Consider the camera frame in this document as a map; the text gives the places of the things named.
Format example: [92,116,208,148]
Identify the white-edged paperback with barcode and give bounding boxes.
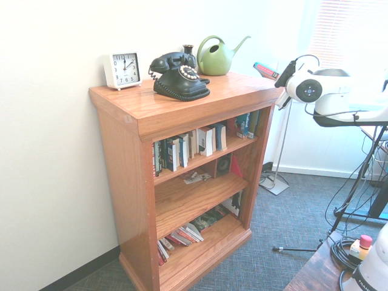
[197,126,216,158]

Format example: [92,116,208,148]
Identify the black red-lettered spine book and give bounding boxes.
[152,141,161,179]

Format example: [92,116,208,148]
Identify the grey white cover book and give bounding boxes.
[156,239,170,267]

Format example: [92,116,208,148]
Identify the wooden desk black legs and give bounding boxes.
[359,124,388,218]

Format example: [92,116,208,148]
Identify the green plastic watering can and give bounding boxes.
[196,35,252,76]

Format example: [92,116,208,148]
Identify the green spine book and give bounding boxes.
[250,109,261,139]

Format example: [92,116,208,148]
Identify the coiled black cable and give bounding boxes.
[330,236,360,270]

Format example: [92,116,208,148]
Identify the black tripod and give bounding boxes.
[272,125,388,253]

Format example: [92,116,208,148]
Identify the small wooden speaker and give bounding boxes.
[215,152,233,179]

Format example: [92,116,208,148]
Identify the white square alarm clock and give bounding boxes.
[102,51,143,92]

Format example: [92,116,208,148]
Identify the red folder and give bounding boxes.
[230,153,243,179]

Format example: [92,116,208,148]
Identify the metal floor stand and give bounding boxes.
[258,101,292,197]

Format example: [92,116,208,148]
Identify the black vase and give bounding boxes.
[182,44,196,66]

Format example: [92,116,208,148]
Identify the loose printed papers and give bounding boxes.
[181,170,213,185]

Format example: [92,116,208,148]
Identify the black rotary telephone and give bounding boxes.
[147,52,212,102]

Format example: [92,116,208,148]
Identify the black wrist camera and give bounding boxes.
[274,59,298,89]

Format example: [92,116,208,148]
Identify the wooden bookshelf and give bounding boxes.
[88,71,284,291]

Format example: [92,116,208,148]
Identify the dark green paperback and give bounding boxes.
[159,139,169,170]

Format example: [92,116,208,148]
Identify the dark blue paperback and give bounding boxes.
[178,134,190,169]

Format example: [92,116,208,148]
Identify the white window blinds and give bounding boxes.
[309,0,388,70]

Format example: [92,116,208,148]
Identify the white book red marks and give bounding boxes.
[181,222,205,243]

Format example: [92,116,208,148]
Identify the blue Thailand guide book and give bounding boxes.
[241,111,255,139]

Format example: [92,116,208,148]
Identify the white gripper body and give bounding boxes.
[275,87,294,110]

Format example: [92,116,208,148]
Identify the blue white paperback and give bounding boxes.
[166,138,179,173]

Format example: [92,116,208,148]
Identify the red spine book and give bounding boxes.
[166,230,195,247]

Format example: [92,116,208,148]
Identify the red cover book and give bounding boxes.
[227,117,245,138]

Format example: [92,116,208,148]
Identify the dark wooden table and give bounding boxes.
[283,230,364,291]

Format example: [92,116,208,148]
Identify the yellow red emergency stop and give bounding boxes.
[349,235,373,261]

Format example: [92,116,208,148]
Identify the black floor cable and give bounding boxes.
[326,142,388,231]

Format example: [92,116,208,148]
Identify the teal paperback book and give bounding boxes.
[253,61,281,81]

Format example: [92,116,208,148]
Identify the black white cover book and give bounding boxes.
[220,190,244,219]

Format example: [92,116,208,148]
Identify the dark green photo book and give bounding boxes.
[189,205,230,233]

